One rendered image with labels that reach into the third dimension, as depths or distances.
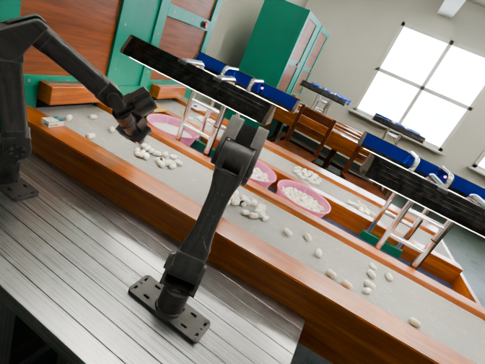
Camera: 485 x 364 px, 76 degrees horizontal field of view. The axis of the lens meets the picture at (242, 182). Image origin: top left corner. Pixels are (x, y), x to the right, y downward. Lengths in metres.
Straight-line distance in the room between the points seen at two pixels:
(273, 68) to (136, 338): 3.47
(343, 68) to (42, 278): 5.73
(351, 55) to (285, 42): 2.42
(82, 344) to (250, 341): 0.36
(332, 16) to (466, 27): 2.02
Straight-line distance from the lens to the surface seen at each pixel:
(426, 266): 1.74
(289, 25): 3.89
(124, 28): 1.58
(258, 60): 3.95
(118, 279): 0.82
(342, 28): 6.19
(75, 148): 1.12
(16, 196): 1.02
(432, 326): 1.21
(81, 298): 0.78
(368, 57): 6.07
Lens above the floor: 1.26
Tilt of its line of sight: 23 degrees down
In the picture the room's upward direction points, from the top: 25 degrees clockwise
